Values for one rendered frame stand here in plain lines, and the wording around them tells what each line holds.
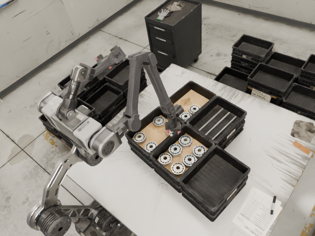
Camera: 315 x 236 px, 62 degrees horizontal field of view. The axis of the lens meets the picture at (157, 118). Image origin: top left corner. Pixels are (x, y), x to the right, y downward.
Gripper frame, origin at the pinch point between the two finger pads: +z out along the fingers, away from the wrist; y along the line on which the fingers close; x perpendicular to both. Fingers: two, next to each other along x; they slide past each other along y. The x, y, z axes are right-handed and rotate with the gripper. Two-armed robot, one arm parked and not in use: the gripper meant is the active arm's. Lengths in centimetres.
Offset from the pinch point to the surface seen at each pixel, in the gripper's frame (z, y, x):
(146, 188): 37.2, 23.4, 23.4
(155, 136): 23.6, 15.7, -15.2
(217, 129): 22.7, -34.2, -18.8
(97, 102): 69, 94, -103
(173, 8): 16, -2, -209
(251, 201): 36, -52, 36
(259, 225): 36, -54, 53
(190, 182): 23.7, -10.2, 26.3
